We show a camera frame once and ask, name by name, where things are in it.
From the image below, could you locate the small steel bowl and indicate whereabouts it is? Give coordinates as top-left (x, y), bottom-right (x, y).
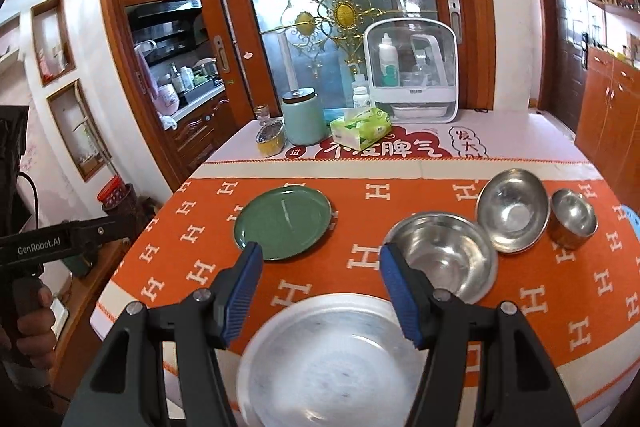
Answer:
top-left (547, 188), bottom-right (598, 251)

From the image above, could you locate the large white metal plate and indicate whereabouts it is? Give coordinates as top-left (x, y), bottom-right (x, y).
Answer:
top-left (236, 293), bottom-right (426, 426)

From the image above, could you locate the black cable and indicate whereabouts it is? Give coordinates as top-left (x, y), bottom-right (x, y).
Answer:
top-left (16, 171), bottom-right (42, 230)

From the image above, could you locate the person's left hand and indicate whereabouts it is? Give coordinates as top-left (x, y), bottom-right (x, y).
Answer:
top-left (17, 285), bottom-right (56, 371)

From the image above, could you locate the white bottle steriliser box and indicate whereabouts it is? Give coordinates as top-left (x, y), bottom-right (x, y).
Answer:
top-left (363, 17), bottom-right (460, 124)

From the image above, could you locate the blue plastic stool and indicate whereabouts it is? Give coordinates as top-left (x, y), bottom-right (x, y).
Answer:
top-left (622, 205), bottom-right (640, 241)

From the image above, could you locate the brown wooden cabinet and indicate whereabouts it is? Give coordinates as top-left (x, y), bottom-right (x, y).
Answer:
top-left (576, 0), bottom-right (639, 210)

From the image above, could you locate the green tissue pack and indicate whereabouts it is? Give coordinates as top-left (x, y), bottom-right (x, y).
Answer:
top-left (330, 106), bottom-right (392, 152)

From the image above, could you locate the green ceramic plate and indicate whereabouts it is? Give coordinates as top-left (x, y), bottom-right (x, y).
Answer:
top-left (233, 185), bottom-right (332, 262)

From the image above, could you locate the medium steel bowl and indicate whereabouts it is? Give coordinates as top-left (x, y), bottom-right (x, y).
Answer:
top-left (475, 168), bottom-right (550, 255)

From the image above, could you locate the small glass jar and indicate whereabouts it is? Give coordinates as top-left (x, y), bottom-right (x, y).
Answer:
top-left (254, 104), bottom-right (271, 126)

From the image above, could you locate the large steel bowl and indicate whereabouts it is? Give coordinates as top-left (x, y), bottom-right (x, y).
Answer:
top-left (384, 211), bottom-right (498, 303)

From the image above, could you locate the yellow round tin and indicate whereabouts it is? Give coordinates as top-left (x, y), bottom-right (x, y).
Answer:
top-left (255, 120), bottom-right (286, 157)

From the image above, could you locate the mint green canister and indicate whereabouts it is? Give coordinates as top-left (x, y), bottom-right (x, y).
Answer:
top-left (281, 88), bottom-right (328, 146)

